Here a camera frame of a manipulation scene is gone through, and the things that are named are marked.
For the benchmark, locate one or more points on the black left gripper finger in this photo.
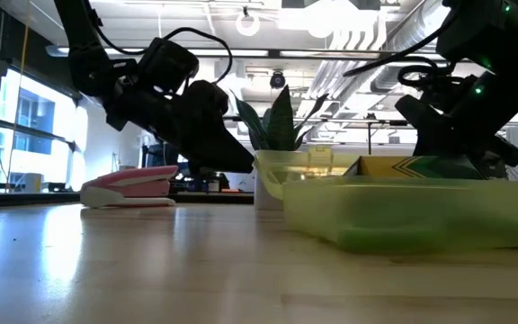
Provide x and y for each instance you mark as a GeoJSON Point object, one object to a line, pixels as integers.
{"type": "Point", "coordinates": [218, 153]}

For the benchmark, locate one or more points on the black dome ceiling camera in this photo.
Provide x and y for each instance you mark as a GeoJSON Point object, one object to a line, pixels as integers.
{"type": "Point", "coordinates": [277, 80]}

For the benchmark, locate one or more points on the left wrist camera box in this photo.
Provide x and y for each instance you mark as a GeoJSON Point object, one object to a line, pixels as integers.
{"type": "Point", "coordinates": [169, 63]}

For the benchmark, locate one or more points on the translucent yellow-green pencil case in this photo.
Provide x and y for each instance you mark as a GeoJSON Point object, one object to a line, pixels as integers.
{"type": "Point", "coordinates": [398, 211]}

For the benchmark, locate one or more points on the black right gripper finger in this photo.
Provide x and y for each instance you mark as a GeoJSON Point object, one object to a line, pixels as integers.
{"type": "Point", "coordinates": [430, 130]}

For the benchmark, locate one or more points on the pink and white stapler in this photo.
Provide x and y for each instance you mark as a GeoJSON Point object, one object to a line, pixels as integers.
{"type": "Point", "coordinates": [128, 180]}

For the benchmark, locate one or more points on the green and yellow crayon box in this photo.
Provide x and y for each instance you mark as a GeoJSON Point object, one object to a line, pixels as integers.
{"type": "Point", "coordinates": [389, 167]}

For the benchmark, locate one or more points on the white plant pot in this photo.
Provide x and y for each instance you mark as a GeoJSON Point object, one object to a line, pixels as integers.
{"type": "Point", "coordinates": [263, 202]}

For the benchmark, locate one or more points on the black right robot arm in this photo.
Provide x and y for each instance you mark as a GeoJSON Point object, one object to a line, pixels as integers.
{"type": "Point", "coordinates": [488, 31]}

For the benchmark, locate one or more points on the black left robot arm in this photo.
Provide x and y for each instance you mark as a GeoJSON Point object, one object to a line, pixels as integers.
{"type": "Point", "coordinates": [83, 54]}

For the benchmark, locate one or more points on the green snake plant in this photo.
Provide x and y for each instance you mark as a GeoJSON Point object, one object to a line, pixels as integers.
{"type": "Point", "coordinates": [281, 121]}

